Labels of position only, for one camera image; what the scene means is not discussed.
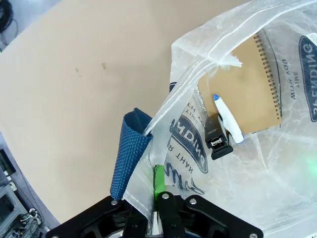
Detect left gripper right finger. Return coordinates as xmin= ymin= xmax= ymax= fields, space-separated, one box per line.
xmin=153 ymin=164 xmax=264 ymax=238

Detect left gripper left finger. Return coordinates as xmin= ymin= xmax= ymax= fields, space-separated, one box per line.
xmin=46 ymin=195 xmax=149 ymax=238

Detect translucent white printed shopping bag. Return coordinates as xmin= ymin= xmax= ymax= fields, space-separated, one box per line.
xmin=109 ymin=0 xmax=317 ymax=238

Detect black stapler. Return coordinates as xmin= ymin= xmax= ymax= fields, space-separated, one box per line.
xmin=204 ymin=112 xmax=235 ymax=161

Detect white blue marker pen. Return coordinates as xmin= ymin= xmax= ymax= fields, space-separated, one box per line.
xmin=212 ymin=93 xmax=246 ymax=145

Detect brown spiral notebook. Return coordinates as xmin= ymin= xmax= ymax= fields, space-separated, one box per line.
xmin=197 ymin=34 xmax=283 ymax=135

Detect grey equipment rack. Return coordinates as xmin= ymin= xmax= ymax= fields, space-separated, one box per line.
xmin=0 ymin=147 xmax=50 ymax=238

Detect black floor cables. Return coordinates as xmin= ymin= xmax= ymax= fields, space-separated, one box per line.
xmin=0 ymin=0 xmax=19 ymax=35

